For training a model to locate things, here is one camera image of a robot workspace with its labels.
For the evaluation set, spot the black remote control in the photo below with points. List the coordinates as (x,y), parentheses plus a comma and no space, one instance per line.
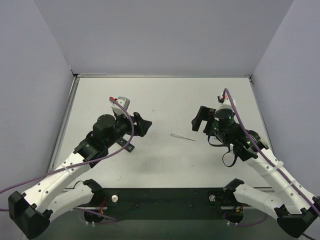
(124,144)

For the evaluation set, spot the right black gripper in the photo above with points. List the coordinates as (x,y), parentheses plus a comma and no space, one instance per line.
(207,120)

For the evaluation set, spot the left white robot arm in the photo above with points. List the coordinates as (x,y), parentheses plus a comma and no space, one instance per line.
(34,209)

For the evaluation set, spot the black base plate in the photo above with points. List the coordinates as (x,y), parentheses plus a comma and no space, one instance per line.
(206,203)

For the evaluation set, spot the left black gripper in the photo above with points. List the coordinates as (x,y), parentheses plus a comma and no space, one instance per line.
(136,122)

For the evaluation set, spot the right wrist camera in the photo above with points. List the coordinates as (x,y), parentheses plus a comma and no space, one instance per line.
(226,101)

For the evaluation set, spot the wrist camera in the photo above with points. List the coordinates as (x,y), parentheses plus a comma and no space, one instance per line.
(122,101)
(226,101)

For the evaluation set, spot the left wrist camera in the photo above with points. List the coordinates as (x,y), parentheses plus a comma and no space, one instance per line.
(122,101)

